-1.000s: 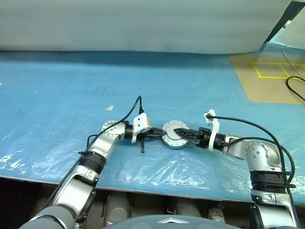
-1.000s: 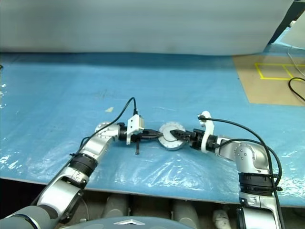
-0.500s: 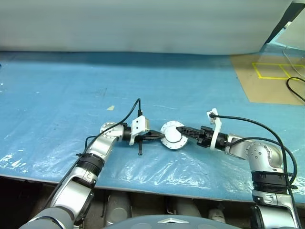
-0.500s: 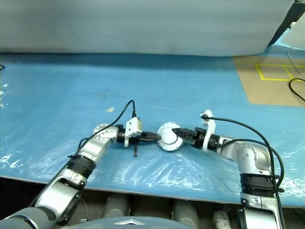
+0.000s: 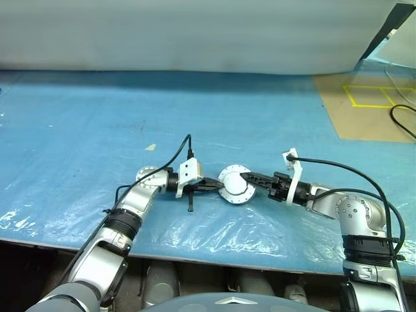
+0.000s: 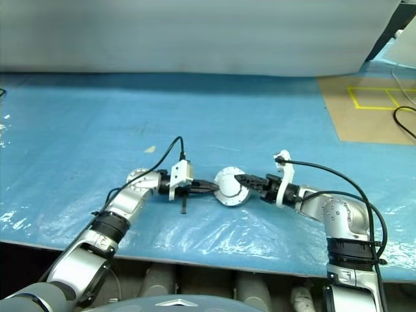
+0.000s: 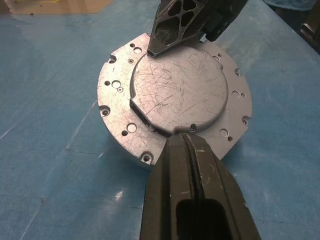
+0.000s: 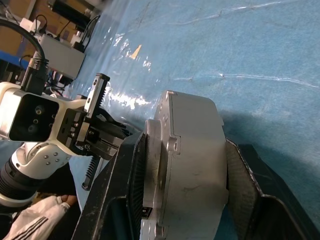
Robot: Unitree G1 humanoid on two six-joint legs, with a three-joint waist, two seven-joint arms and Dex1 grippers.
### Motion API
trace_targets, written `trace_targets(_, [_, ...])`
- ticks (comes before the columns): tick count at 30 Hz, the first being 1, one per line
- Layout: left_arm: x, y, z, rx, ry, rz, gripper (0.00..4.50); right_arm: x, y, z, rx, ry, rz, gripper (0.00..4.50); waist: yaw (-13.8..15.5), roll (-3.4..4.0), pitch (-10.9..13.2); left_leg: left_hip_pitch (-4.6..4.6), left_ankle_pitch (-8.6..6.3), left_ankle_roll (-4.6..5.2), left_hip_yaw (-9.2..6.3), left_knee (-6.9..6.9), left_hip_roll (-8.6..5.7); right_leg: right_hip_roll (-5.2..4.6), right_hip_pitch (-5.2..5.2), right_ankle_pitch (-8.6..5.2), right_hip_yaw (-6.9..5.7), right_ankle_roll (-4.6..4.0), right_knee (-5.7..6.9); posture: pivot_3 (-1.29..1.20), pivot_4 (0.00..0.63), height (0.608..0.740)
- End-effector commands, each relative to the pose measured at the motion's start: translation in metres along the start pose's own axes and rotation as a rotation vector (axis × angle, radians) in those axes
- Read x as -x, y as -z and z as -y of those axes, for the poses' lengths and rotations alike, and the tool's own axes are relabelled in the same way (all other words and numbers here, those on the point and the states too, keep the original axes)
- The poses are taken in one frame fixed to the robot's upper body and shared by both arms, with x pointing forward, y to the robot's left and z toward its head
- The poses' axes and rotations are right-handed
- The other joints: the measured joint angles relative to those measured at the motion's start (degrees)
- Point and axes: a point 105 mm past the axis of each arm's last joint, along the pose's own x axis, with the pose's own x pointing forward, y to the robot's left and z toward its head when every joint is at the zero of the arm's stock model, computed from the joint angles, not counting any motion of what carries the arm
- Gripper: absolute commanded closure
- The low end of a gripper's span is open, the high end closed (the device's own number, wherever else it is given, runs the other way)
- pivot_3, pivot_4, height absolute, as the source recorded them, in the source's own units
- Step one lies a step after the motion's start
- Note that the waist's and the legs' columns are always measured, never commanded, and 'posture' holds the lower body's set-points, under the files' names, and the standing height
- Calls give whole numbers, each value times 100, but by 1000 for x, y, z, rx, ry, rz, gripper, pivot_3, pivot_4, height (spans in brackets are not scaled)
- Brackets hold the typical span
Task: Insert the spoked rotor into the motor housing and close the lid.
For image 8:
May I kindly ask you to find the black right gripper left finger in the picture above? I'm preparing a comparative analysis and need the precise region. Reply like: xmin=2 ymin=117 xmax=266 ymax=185
xmin=71 ymin=131 xmax=151 ymax=240

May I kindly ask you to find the white power adapter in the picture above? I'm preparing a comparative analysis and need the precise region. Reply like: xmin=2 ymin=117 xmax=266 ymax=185
xmin=19 ymin=16 xmax=43 ymax=33

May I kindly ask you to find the grey equipment box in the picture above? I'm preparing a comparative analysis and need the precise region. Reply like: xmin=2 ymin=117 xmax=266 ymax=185
xmin=39 ymin=33 xmax=87 ymax=80

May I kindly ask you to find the small tan paper scrap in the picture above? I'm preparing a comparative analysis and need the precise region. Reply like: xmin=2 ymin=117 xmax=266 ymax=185
xmin=129 ymin=44 xmax=143 ymax=61

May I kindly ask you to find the black equipment box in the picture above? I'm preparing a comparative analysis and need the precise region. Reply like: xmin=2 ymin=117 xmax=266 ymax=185
xmin=51 ymin=0 xmax=101 ymax=24

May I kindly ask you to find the grey cylindrical motor housing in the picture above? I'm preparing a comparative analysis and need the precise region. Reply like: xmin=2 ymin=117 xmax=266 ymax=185
xmin=152 ymin=89 xmax=230 ymax=240

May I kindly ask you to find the person bare hand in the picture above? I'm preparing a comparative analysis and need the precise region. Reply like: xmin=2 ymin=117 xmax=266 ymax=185
xmin=59 ymin=194 xmax=78 ymax=205

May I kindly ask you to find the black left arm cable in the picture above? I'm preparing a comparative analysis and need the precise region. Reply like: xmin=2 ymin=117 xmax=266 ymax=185
xmin=0 ymin=18 xmax=51 ymax=95

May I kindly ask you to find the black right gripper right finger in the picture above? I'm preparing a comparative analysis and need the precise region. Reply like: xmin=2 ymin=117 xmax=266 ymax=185
xmin=219 ymin=138 xmax=320 ymax=240

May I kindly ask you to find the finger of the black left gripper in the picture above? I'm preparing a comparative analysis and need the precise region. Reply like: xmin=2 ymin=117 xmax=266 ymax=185
xmin=98 ymin=112 xmax=133 ymax=139
xmin=93 ymin=137 xmax=123 ymax=162

